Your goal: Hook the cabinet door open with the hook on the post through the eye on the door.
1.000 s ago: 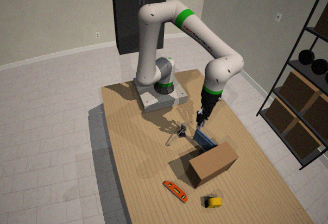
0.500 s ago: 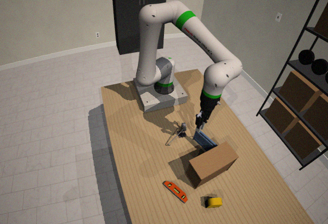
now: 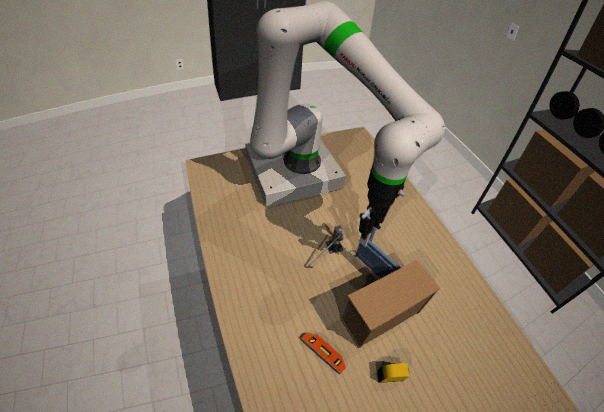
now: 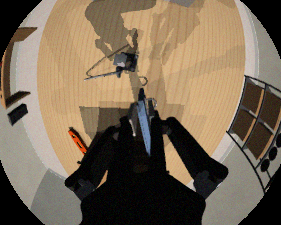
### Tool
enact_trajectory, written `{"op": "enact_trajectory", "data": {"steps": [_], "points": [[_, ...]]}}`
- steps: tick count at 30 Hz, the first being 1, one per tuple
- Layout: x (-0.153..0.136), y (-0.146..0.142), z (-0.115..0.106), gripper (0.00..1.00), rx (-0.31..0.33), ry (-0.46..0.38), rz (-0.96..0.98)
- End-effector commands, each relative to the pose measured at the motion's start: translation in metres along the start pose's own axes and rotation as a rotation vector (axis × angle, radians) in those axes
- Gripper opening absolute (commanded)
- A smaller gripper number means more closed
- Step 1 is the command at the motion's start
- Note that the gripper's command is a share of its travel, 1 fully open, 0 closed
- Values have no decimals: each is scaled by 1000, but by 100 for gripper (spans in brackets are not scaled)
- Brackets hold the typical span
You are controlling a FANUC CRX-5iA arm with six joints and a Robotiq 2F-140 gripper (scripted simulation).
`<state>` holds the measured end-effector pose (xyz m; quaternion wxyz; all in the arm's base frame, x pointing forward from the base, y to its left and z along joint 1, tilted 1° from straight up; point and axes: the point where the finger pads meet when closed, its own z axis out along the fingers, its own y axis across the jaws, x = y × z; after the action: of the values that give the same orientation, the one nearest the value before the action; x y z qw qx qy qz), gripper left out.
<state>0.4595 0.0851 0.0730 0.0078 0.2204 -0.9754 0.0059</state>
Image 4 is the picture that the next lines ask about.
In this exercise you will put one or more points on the orange spirit level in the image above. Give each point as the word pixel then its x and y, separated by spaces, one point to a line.
pixel 77 139

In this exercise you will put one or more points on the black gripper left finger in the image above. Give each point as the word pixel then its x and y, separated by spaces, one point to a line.
pixel 92 170

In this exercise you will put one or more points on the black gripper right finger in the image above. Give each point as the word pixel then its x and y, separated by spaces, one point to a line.
pixel 206 172

